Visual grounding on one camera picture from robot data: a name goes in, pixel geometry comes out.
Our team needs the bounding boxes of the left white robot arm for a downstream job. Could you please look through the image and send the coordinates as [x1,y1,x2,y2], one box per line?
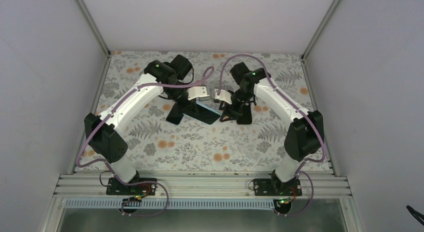
[80,54,193,195]

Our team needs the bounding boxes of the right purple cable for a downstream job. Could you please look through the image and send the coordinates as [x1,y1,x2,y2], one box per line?
[217,54,329,217]

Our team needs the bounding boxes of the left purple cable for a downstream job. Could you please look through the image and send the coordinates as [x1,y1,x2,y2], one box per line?
[75,66,216,218]

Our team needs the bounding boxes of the purple cable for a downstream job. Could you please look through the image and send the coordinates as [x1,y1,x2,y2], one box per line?
[217,54,329,217]
[75,66,216,218]

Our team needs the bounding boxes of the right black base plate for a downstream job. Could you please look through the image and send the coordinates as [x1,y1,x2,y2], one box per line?
[252,178,303,197]

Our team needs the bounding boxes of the floral patterned table mat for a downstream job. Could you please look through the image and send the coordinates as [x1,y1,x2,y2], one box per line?
[79,50,332,173]

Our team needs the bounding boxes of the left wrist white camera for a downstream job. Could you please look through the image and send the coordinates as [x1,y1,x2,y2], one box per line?
[187,85,211,101]

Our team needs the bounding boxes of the black phone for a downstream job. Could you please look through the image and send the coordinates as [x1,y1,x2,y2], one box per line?
[165,108,184,126]

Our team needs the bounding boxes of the wrist white camera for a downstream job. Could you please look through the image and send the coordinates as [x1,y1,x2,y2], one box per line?
[213,88,233,105]
[187,85,211,101]

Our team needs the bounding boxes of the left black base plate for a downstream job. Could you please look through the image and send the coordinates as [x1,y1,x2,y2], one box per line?
[105,177,157,197]

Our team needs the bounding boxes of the perforated grey cable tray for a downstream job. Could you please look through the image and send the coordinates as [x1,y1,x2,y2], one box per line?
[64,199,277,210]

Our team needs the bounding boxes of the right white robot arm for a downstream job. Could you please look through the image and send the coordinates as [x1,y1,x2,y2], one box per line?
[214,62,324,196]

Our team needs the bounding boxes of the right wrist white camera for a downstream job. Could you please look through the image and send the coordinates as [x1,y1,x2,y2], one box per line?
[213,88,233,105]

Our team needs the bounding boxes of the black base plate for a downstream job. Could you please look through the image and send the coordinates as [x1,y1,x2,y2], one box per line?
[105,177,157,197]
[252,178,303,197]

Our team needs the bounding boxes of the black object at corner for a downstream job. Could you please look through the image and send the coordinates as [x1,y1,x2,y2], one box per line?
[406,205,424,226]

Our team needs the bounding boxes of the aluminium front rail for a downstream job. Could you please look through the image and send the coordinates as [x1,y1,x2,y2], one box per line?
[53,171,353,199]

